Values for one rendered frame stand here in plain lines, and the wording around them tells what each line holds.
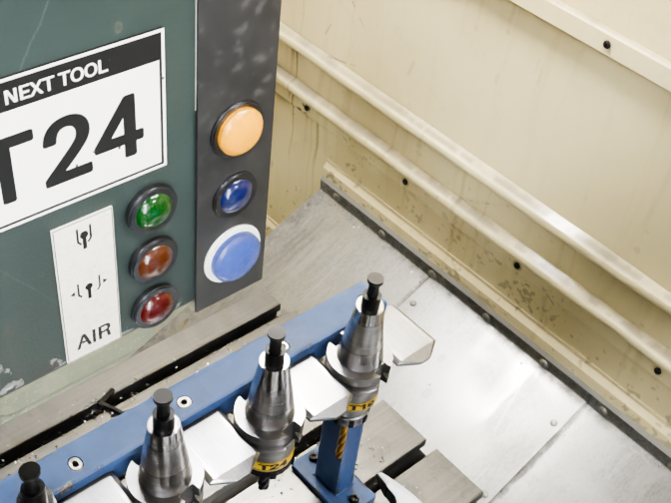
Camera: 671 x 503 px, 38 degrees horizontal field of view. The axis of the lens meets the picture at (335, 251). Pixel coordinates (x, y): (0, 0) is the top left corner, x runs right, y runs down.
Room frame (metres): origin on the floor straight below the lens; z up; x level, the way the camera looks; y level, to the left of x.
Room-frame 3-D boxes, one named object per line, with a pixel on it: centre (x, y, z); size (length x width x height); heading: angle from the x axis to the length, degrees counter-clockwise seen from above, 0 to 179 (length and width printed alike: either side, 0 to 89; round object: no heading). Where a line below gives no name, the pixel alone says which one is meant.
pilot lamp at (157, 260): (0.34, 0.09, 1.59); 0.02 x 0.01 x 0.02; 137
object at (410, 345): (0.66, -0.08, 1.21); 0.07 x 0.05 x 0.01; 47
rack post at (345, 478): (0.70, -0.04, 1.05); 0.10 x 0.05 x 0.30; 47
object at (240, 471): (0.50, 0.08, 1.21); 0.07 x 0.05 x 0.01; 47
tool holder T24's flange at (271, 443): (0.54, 0.04, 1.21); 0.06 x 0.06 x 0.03
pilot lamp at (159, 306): (0.34, 0.09, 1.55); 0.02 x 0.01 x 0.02; 137
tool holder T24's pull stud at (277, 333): (0.54, 0.04, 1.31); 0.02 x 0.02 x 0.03
